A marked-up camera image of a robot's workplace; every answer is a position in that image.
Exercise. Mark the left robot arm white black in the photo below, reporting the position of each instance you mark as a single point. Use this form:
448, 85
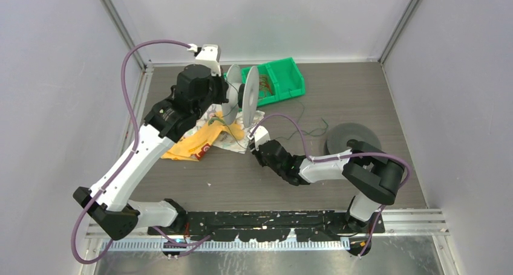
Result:
108, 201

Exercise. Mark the white plastic cable spool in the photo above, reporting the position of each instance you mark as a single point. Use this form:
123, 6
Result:
241, 96

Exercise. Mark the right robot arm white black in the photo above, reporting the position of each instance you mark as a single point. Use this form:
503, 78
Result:
377, 176

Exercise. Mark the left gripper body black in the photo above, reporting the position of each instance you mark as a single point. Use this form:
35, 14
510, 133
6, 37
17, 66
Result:
217, 94

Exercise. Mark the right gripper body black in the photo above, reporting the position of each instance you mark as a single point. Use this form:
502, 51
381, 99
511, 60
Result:
262, 160

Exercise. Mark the floral patterned cloth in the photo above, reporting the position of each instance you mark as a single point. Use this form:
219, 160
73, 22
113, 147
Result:
233, 137

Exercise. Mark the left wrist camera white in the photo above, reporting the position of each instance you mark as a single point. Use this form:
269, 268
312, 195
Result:
207, 55

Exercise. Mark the green three-compartment bin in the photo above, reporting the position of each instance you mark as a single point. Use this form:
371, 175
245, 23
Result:
280, 80

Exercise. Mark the white slotted cable duct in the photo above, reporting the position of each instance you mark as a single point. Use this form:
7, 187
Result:
290, 244

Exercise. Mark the yellow snack bag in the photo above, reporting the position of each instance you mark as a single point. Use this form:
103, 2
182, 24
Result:
190, 148

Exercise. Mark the dark grey cable spool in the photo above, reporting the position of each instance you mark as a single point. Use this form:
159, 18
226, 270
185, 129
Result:
337, 138

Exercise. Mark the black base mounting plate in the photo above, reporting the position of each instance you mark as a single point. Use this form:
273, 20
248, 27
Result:
270, 226

